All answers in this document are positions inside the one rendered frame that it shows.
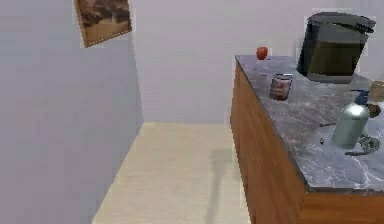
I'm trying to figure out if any brown round lump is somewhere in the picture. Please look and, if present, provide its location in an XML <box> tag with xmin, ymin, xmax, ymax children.
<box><xmin>367</xmin><ymin>103</ymin><xmax>382</xmax><ymax>119</ymax></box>

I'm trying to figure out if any framed brown landscape picture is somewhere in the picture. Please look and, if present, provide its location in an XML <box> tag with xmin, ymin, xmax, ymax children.
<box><xmin>73</xmin><ymin>0</ymin><xmax>133</xmax><ymax>49</ymax></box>

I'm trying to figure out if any tan box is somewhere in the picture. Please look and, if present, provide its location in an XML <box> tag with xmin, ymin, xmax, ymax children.
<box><xmin>369</xmin><ymin>80</ymin><xmax>384</xmax><ymax>103</ymax></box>

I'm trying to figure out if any black coffee machine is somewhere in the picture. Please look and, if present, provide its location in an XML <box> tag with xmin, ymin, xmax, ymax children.
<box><xmin>296</xmin><ymin>11</ymin><xmax>377</xmax><ymax>85</ymax></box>

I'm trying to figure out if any wooden counter grey marble top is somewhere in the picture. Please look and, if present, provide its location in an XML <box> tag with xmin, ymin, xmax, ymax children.
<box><xmin>229</xmin><ymin>54</ymin><xmax>384</xmax><ymax>224</ymax></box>

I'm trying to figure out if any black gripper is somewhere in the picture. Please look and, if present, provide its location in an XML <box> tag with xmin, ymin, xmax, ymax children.
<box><xmin>318</xmin><ymin>121</ymin><xmax>382</xmax><ymax>158</ymax></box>

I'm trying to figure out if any red apple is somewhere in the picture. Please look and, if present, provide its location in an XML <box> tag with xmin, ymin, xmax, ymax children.
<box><xmin>255</xmin><ymin>46</ymin><xmax>270</xmax><ymax>61</ymax></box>

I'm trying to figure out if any grey soap dispenser blue pump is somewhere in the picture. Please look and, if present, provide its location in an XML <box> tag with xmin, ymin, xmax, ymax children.
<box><xmin>330</xmin><ymin>88</ymin><xmax>372</xmax><ymax>150</ymax></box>

